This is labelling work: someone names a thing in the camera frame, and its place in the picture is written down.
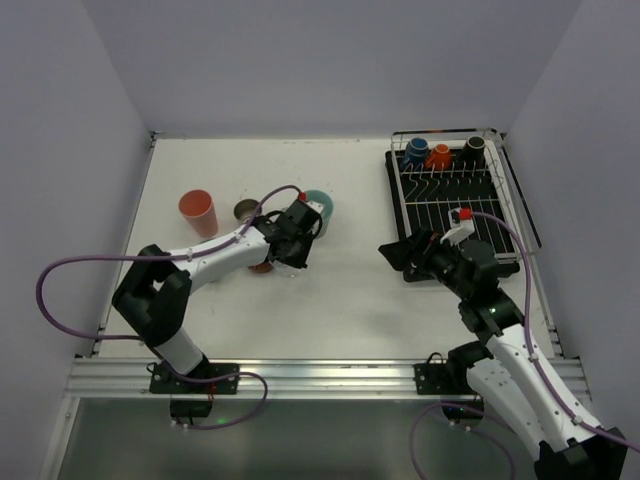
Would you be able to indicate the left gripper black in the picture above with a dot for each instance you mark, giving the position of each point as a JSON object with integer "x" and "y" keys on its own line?
{"x": 291, "y": 251}

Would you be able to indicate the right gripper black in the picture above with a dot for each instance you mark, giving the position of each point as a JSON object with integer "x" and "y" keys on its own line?
{"x": 417, "y": 251}

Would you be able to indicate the clear glass cup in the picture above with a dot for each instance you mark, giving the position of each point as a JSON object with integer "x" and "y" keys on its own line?
{"x": 287, "y": 271}

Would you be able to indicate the red glazed round cup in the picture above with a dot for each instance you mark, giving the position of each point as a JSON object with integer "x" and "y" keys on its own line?
{"x": 261, "y": 268}

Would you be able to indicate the pale green mug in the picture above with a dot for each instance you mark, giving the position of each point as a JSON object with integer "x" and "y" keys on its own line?
{"x": 323, "y": 197}

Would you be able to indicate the steel cup with cork base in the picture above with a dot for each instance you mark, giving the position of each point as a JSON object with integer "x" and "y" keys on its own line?
{"x": 245, "y": 209}

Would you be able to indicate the blue cup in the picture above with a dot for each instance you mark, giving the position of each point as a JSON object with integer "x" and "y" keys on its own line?
{"x": 416, "y": 152}

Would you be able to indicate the pink plastic cup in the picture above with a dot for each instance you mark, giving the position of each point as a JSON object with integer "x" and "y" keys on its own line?
{"x": 197, "y": 208}

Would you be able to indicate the orange cup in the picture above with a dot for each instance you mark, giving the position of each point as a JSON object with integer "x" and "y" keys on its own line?
{"x": 440, "y": 158}

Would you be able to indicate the black cup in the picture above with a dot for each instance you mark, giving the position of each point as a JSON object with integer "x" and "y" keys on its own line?
{"x": 473, "y": 150}

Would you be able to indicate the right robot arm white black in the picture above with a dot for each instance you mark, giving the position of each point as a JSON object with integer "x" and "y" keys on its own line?
{"x": 504, "y": 365}

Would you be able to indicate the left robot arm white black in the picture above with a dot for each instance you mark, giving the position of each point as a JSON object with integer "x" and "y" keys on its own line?
{"x": 154, "y": 294}

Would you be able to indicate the black drip tray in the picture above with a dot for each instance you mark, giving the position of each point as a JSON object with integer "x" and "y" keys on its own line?
{"x": 422, "y": 198}

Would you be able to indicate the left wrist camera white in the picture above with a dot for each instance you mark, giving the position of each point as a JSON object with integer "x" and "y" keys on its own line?
{"x": 317, "y": 206}

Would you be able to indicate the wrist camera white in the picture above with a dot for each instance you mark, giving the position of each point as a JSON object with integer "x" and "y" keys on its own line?
{"x": 461, "y": 226}
{"x": 317, "y": 206}

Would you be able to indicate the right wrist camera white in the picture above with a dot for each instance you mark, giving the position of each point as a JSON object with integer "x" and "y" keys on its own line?
{"x": 461, "y": 226}

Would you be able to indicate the wire dish rack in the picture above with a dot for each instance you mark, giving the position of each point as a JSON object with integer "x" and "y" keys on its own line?
{"x": 495, "y": 142}

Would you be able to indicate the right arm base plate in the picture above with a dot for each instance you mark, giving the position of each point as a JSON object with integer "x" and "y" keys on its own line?
{"x": 435, "y": 376}

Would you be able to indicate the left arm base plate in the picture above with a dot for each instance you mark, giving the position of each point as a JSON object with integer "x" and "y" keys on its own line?
{"x": 206, "y": 378}

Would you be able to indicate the aluminium mounting rail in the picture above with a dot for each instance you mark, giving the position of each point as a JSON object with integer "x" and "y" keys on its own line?
{"x": 129, "y": 378}

